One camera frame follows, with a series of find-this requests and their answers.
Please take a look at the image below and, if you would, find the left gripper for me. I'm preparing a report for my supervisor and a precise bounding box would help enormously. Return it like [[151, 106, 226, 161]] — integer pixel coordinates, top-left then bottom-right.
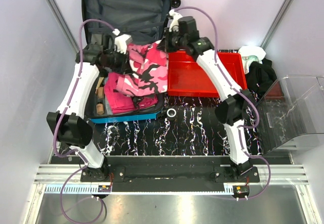
[[104, 48, 134, 75]]

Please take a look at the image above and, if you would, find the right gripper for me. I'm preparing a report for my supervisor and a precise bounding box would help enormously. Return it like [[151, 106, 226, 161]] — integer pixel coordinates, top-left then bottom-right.
[[157, 28, 187, 53]]

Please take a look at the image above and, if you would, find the pink camouflage garment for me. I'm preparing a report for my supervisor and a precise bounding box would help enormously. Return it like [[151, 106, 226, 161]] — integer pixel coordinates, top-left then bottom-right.
[[115, 40, 169, 97]]

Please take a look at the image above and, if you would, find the blue hard-shell suitcase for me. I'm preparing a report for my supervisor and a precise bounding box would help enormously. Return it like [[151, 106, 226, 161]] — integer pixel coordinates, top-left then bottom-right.
[[80, 0, 182, 124]]

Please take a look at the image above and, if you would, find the magenta cloth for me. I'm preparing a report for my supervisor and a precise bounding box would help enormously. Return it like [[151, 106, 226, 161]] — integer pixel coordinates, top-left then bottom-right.
[[104, 72, 158, 114]]

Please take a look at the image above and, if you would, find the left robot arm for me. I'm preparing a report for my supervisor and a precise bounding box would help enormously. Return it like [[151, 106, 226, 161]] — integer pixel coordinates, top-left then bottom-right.
[[46, 29, 132, 182]]

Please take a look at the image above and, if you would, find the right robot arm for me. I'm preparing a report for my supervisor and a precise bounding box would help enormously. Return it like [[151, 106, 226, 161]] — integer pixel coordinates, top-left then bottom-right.
[[158, 13, 253, 182]]

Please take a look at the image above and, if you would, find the red plastic bin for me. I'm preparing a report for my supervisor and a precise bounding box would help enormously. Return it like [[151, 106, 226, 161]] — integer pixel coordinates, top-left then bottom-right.
[[168, 50, 248, 98]]

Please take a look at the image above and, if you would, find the beige foundation bottle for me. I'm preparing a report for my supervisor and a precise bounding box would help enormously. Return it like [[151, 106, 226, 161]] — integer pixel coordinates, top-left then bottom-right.
[[96, 99, 105, 115]]

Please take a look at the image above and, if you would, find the white cloth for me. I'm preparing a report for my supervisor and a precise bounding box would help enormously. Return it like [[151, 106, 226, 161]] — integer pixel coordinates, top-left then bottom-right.
[[238, 46, 266, 74]]

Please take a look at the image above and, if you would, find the black cloth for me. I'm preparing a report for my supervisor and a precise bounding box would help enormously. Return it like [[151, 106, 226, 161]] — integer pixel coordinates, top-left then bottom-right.
[[246, 58, 277, 98]]

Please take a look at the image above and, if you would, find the clear plastic container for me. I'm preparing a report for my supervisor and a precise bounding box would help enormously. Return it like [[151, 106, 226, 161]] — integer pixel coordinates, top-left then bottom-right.
[[256, 75, 323, 155]]

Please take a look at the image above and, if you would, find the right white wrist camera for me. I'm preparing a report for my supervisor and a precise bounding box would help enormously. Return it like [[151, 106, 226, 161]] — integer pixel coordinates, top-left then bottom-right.
[[169, 9, 183, 32]]

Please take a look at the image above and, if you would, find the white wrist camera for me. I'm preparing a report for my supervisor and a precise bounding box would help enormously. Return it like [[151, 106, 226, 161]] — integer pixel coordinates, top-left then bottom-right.
[[169, 9, 183, 32], [112, 29, 133, 54]]

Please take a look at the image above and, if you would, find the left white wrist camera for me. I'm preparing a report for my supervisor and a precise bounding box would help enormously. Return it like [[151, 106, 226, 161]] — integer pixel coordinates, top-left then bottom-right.
[[112, 29, 133, 54]]

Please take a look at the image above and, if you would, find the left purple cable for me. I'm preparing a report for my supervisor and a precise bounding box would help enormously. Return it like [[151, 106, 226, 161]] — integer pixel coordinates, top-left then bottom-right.
[[52, 19, 119, 222]]

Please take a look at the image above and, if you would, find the purple cable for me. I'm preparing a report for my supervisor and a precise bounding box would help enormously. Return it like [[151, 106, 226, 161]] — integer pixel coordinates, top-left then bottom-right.
[[174, 6, 272, 200], [52, 19, 119, 222]]

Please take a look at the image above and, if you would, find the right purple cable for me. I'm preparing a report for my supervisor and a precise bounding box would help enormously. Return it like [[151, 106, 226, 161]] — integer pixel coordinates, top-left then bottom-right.
[[174, 6, 272, 200]]

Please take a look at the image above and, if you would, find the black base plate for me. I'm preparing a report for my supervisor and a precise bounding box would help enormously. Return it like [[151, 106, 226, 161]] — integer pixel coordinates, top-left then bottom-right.
[[80, 156, 260, 195]]

